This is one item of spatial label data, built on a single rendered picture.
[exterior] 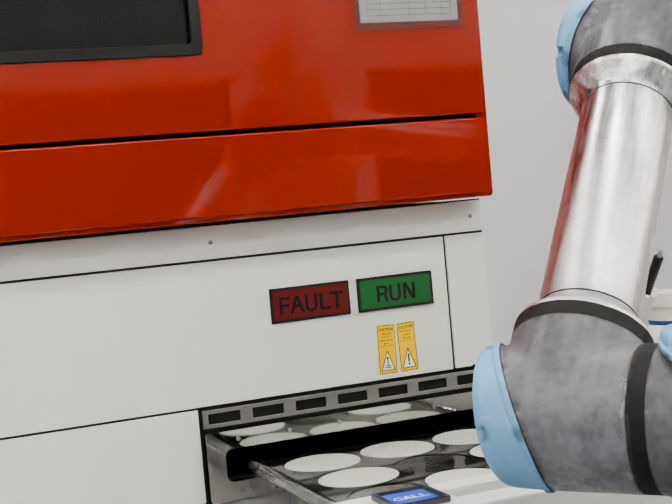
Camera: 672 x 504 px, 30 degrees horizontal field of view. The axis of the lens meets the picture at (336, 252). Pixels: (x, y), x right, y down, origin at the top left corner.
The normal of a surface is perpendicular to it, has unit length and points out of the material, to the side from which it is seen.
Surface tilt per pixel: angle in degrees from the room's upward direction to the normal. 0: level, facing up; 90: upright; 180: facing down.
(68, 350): 90
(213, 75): 90
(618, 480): 132
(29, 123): 90
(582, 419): 82
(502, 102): 90
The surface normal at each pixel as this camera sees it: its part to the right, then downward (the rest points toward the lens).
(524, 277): 0.37, 0.01
